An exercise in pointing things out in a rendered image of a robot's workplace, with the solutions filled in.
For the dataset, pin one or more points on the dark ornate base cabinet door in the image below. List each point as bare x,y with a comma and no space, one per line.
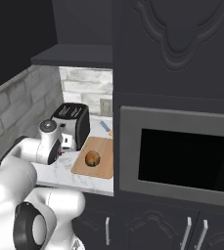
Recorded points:
152,231
222,232

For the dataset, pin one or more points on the dark wall cabinet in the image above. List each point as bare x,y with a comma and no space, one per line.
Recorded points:
80,49

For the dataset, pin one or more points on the grey wall socket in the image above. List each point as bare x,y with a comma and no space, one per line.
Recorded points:
106,107

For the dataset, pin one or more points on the brown bread roll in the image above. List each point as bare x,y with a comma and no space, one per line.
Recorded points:
92,158

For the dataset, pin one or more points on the wooden cutting board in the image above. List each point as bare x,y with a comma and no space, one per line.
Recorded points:
105,162

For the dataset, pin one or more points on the dark plain cabinet door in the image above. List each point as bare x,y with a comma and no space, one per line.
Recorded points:
15,35

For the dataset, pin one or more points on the grey built-in microwave oven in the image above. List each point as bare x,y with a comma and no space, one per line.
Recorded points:
178,156

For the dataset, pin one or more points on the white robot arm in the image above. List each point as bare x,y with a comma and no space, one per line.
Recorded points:
9,185

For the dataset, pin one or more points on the dark narrow base cabinet door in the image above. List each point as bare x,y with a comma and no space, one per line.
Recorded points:
94,221

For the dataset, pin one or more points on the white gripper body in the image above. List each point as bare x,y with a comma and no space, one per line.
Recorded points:
68,142

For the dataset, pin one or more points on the black toaster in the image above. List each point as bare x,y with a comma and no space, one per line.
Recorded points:
80,123

